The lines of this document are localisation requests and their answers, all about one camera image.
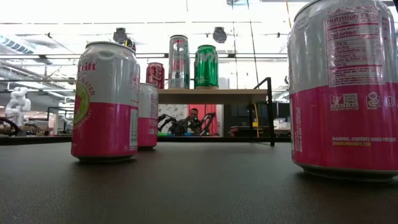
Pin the green Sprite can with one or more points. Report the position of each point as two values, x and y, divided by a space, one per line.
206 68

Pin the white Celsius Peach Vibe can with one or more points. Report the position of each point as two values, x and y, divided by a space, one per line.
179 62

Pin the red Coca-Cola can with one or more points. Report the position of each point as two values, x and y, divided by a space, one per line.
155 76

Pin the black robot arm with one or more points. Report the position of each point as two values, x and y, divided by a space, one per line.
210 117
164 118

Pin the person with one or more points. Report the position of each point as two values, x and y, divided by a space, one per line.
193 113

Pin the red backdrop panel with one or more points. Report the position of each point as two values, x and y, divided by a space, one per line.
205 109

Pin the white speckled panel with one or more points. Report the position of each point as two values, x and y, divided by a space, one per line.
172 110

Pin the round dark ceiling fixture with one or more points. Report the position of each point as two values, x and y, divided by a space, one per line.
119 35
219 35

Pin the white box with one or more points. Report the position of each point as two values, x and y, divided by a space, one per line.
281 125

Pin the white robot figure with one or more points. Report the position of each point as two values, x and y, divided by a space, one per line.
17 104

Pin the black metal desk frame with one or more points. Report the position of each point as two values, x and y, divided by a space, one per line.
48 121

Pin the black table frame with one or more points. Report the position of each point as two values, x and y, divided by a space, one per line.
31 140

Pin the white slotted ceiling duct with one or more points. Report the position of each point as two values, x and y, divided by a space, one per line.
15 46

